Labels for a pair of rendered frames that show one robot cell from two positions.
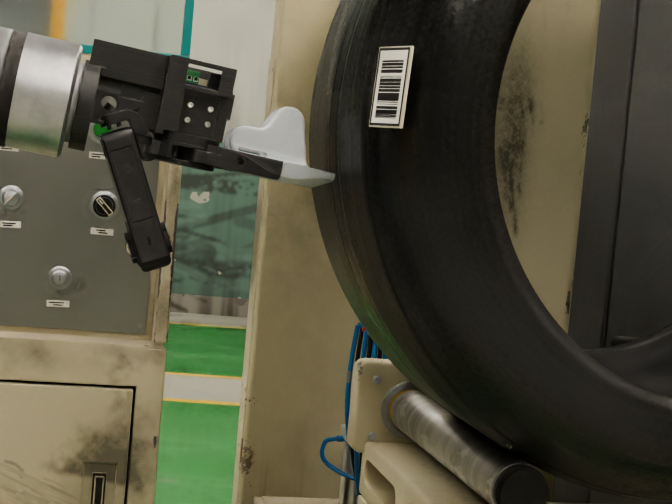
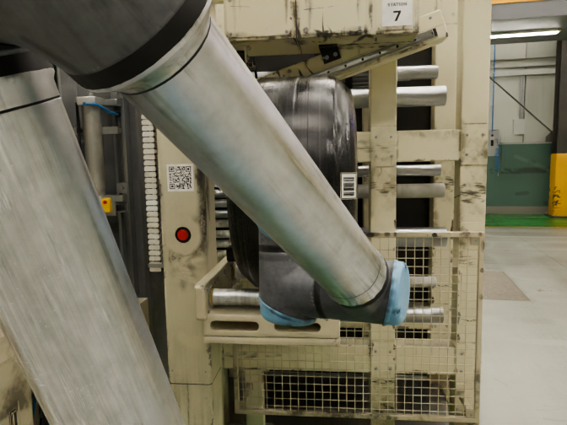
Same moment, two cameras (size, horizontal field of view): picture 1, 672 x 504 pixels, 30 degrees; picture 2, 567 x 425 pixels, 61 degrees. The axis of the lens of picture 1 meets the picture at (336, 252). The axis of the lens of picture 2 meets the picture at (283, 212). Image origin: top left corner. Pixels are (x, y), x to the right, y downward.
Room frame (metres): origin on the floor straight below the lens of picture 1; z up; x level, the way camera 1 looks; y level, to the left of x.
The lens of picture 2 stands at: (0.73, 1.05, 1.28)
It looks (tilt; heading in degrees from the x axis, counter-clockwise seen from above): 7 degrees down; 288
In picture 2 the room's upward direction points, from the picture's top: 1 degrees counter-clockwise
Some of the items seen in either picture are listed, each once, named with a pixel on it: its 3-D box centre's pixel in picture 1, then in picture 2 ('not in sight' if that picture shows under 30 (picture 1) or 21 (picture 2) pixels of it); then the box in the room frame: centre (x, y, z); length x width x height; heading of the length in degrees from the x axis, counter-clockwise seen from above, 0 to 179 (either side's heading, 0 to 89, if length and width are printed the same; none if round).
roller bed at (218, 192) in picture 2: not in sight; (231, 217); (1.48, -0.59, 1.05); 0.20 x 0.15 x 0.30; 12
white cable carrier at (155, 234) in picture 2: not in sight; (155, 188); (1.50, -0.14, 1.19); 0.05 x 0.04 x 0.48; 102
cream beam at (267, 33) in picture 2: not in sight; (321, 24); (1.12, -0.58, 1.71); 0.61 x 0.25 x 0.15; 12
